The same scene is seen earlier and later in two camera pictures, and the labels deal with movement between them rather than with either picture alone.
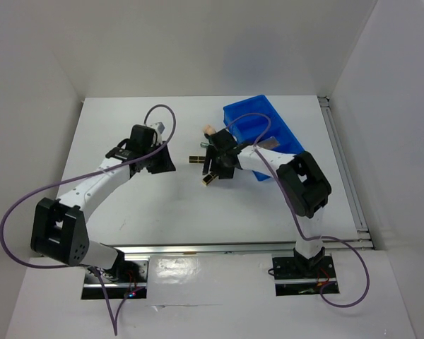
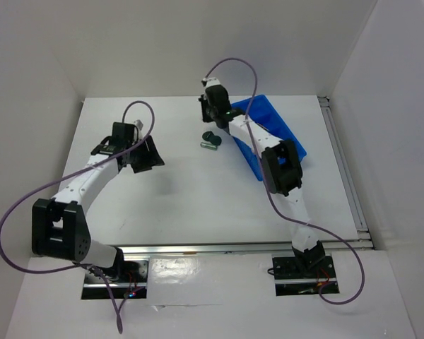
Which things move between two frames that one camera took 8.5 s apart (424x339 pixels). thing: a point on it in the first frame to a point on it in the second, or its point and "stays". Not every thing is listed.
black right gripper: (211, 154) to (206, 118)
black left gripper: (167, 164) to (151, 158)
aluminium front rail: (121, 251) stays
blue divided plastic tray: (256, 119) stays
